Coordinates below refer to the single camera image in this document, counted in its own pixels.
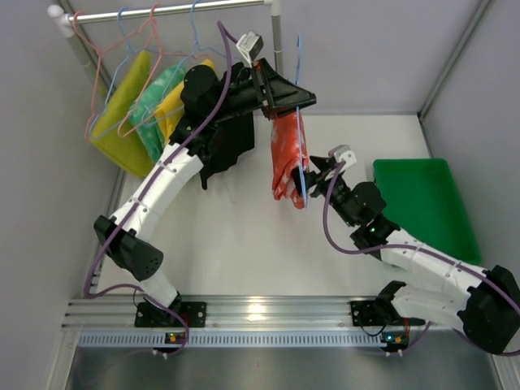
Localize blue wire hanger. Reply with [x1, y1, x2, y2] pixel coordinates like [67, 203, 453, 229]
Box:
[295, 34, 307, 208]
[136, 1, 237, 128]
[85, 3, 163, 141]

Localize red white patterned trousers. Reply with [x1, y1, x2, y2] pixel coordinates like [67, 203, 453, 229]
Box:
[271, 112, 309, 210]

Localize black trousers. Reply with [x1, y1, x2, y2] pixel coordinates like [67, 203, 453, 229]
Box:
[198, 71, 256, 191]

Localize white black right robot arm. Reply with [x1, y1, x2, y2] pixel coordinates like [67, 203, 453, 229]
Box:
[291, 153, 519, 357]

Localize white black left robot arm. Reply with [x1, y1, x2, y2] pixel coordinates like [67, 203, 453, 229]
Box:
[93, 58, 317, 327]

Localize green white patterned trousers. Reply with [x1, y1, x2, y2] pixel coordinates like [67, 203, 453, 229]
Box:
[128, 64, 186, 163]

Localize olive yellow trousers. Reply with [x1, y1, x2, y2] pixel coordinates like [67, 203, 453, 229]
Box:
[90, 51, 154, 178]

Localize green plastic tray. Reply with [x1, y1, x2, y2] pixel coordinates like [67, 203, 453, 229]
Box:
[373, 158, 482, 265]

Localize silver white clothes rack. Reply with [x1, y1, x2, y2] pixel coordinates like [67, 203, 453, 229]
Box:
[46, 0, 285, 78]

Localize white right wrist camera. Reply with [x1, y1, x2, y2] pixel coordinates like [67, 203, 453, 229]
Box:
[328, 145, 357, 167]

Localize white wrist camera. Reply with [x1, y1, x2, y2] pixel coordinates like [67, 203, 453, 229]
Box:
[328, 145, 357, 167]
[236, 31, 264, 67]

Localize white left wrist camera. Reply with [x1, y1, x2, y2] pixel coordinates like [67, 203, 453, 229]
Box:
[236, 31, 264, 67]

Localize pink wire hanger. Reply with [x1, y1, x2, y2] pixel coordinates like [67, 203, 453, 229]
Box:
[58, 11, 148, 140]
[116, 2, 208, 138]

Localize aluminium mounting rail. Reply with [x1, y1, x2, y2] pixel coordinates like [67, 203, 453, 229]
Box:
[61, 294, 362, 332]

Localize grey slotted cable duct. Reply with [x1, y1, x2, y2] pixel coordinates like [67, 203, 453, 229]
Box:
[77, 331, 404, 349]

